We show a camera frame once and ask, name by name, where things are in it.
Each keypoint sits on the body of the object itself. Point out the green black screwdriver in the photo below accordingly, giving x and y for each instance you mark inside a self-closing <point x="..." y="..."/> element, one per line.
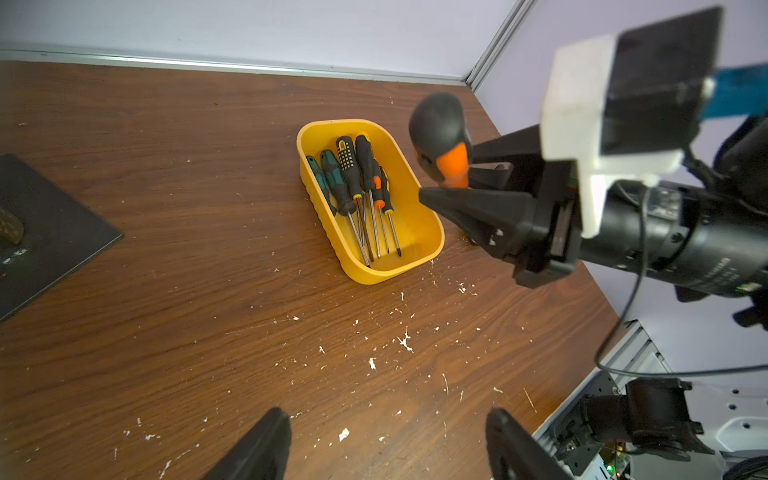
<point x="320" y="178"/>
<point x="344" y="203"/>

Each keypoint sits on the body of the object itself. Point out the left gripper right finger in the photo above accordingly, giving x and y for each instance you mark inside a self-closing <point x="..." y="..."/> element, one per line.
<point x="514" y="454"/>

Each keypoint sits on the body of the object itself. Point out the large orange black screwdriver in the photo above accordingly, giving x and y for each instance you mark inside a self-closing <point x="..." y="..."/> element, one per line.
<point x="440" y="137"/>

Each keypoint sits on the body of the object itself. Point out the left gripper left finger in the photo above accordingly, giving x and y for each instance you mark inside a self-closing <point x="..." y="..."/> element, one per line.
<point x="261" y="454"/>

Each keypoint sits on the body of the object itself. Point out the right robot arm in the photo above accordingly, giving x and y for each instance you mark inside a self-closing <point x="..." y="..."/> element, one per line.
<point x="709" y="240"/>

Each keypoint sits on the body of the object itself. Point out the black yellow grip screwdriver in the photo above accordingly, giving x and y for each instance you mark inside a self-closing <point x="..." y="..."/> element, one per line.
<point x="388" y="209"/>

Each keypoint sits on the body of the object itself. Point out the small orange black screwdriver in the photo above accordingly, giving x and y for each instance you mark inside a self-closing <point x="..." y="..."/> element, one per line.
<point x="379" y="202"/>

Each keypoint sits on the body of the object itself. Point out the black handled long screwdriver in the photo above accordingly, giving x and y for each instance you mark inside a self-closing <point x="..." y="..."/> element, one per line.
<point x="365" y="159"/>

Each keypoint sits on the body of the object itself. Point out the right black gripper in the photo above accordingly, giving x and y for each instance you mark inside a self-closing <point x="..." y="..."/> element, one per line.
<point x="544" y="232"/>

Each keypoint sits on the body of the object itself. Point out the black yellow thin screwdriver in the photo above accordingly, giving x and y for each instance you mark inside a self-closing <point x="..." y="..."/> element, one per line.
<point x="352" y="175"/>

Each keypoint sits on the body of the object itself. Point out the yellow plastic storage box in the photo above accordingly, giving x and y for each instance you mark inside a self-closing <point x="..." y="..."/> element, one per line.
<point x="419" y="230"/>

